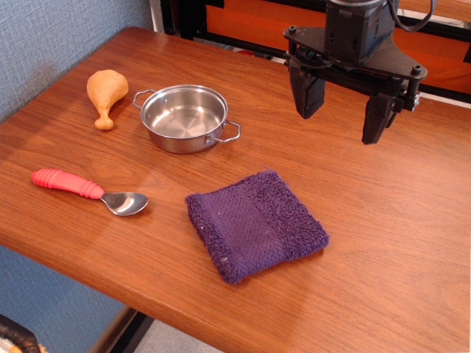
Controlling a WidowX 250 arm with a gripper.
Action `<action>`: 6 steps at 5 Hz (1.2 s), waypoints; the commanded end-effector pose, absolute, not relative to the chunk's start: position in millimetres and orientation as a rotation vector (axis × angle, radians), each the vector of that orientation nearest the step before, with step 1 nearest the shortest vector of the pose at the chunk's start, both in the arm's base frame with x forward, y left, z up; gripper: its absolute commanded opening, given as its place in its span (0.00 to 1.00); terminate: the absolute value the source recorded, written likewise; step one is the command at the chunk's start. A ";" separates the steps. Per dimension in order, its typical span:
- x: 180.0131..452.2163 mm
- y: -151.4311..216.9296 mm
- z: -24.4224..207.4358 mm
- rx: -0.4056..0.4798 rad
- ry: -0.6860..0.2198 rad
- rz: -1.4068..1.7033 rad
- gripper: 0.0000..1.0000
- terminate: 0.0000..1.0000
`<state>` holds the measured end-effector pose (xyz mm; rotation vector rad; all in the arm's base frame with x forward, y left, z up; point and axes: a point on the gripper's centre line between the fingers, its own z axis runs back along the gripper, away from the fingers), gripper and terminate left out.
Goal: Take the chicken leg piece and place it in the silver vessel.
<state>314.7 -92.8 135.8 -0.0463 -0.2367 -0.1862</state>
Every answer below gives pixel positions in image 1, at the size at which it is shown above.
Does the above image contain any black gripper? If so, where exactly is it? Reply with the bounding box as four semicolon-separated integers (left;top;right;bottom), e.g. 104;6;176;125
284;1;428;144

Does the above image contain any orange toy chicken leg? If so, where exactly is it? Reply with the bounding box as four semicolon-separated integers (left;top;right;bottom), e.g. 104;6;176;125
86;69;129;130

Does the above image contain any stainless steel pot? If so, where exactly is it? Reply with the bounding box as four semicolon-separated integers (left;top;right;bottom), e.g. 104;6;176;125
132;85;241;154

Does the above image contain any orange panel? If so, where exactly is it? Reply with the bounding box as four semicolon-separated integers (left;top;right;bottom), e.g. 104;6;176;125
205;1;470;94

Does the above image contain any purple folded cloth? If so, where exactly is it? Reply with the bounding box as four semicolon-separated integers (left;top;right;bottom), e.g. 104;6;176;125
185;171;330;285

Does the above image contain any black object bottom left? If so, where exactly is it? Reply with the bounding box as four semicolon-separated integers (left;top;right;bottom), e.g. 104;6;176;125
1;315;41;353

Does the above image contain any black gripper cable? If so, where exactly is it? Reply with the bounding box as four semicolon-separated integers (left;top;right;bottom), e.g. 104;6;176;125
386;0;437;33

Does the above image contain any black metal frame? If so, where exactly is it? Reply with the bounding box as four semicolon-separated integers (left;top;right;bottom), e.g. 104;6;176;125
152;1;470;103

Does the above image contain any red handled metal spoon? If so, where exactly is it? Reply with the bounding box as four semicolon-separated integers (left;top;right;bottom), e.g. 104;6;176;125
31;168;149;216

